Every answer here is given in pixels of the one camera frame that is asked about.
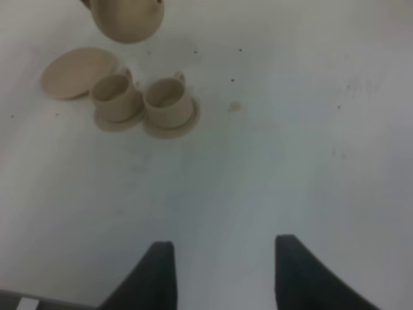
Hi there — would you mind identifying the right teacup saucer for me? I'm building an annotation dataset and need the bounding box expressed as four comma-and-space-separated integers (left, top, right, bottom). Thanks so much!
143, 98, 201, 140

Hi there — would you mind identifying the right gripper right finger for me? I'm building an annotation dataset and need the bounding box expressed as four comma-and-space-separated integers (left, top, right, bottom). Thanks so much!
274, 234, 377, 309

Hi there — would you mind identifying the beige teapot saucer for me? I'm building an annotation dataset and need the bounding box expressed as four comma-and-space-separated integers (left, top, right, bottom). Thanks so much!
41, 47, 119, 99

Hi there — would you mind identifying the beige teapot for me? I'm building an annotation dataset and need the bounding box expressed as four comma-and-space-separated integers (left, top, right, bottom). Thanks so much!
87, 0, 165, 44

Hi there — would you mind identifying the teacup saucer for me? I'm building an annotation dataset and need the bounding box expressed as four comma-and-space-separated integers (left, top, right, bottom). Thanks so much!
94, 92, 145, 132
143, 98, 201, 140

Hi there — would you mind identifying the left teacup saucer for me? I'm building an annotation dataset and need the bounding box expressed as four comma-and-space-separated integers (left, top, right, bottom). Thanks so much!
94, 92, 145, 132

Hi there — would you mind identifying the left beige teacup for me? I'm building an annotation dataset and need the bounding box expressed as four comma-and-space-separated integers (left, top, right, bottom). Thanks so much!
90, 67, 144, 123

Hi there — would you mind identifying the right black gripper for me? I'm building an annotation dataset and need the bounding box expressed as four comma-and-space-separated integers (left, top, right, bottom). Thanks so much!
1, 290, 96, 309

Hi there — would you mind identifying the right beige teacup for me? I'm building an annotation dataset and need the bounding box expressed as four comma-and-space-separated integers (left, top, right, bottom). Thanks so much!
143, 72, 194, 130

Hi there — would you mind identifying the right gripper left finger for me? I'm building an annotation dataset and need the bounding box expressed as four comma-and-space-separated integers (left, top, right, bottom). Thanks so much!
98, 242, 177, 309

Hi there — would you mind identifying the beige teacup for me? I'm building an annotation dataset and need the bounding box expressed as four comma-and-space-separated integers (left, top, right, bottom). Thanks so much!
143, 72, 194, 130
90, 67, 144, 123

